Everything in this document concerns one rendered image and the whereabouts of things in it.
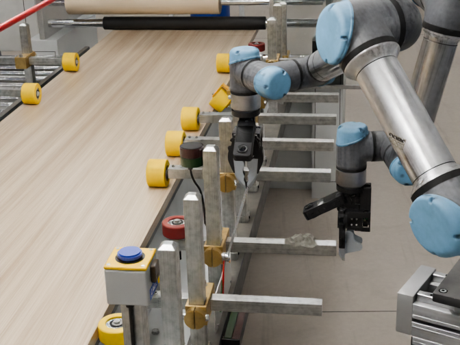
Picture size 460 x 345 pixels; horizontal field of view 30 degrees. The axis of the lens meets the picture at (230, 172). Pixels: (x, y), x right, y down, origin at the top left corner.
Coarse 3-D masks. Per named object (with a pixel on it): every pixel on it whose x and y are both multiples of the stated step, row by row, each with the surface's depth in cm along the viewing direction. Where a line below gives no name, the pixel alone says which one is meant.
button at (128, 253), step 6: (126, 246) 139; (132, 246) 139; (120, 252) 137; (126, 252) 137; (132, 252) 137; (138, 252) 137; (120, 258) 136; (126, 258) 136; (132, 258) 136; (138, 258) 137
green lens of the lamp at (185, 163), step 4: (180, 156) 212; (180, 160) 212; (184, 160) 210; (188, 160) 210; (192, 160) 210; (196, 160) 210; (200, 160) 211; (184, 164) 211; (188, 164) 210; (192, 164) 210; (196, 164) 210; (200, 164) 211
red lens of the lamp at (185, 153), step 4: (180, 148) 210; (200, 148) 210; (180, 152) 211; (184, 152) 210; (188, 152) 209; (192, 152) 209; (196, 152) 209; (200, 152) 210; (184, 156) 210; (188, 156) 209; (192, 156) 209; (196, 156) 210; (200, 156) 210
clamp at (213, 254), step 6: (222, 228) 228; (228, 228) 228; (222, 234) 225; (228, 234) 227; (222, 240) 221; (204, 246) 219; (210, 246) 218; (216, 246) 218; (222, 246) 218; (204, 252) 218; (210, 252) 217; (216, 252) 216; (210, 258) 217; (216, 258) 217; (210, 264) 218; (216, 264) 218
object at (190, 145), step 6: (186, 144) 212; (192, 144) 212; (198, 144) 212; (192, 168) 214; (192, 180) 215; (198, 186) 215; (204, 204) 216; (204, 210) 217; (204, 216) 218; (204, 222) 218
